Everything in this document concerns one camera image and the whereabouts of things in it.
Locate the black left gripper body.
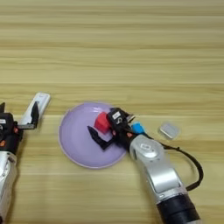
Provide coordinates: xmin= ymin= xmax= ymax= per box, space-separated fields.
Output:
xmin=0 ymin=123 xmax=37 ymax=155

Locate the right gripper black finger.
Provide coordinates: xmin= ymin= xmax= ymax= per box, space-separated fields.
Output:
xmin=87 ymin=125 xmax=116 ymax=151
xmin=125 ymin=114 xmax=137 ymax=123

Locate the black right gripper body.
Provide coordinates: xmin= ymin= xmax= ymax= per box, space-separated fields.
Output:
xmin=112 ymin=123 xmax=138 ymax=151

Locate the white rectangular device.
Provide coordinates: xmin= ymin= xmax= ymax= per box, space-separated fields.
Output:
xmin=17 ymin=92 xmax=52 ymax=126

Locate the red cube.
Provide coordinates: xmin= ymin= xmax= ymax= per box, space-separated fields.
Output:
xmin=94 ymin=112 xmax=112 ymax=135

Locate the small silver square tin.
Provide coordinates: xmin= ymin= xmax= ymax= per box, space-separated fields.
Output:
xmin=157 ymin=122 xmax=180 ymax=140

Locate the blue rectangular bar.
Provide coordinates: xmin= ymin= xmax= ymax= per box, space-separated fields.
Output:
xmin=130 ymin=122 xmax=146 ymax=136

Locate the right gripper labelled black box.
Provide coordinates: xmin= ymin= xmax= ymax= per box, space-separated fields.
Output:
xmin=107 ymin=108 xmax=130 ymax=126

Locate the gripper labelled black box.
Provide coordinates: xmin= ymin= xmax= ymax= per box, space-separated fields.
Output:
xmin=0 ymin=113 xmax=15 ymax=132
xmin=107 ymin=108 xmax=130 ymax=126

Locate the left gripper labelled black box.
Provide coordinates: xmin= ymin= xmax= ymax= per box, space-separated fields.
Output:
xmin=0 ymin=113 xmax=15 ymax=132

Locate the lilac round plate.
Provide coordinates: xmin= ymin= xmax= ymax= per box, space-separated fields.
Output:
xmin=58 ymin=101 xmax=130 ymax=170

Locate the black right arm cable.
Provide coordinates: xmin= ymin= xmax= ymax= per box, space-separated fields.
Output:
xmin=145 ymin=132 xmax=204 ymax=192

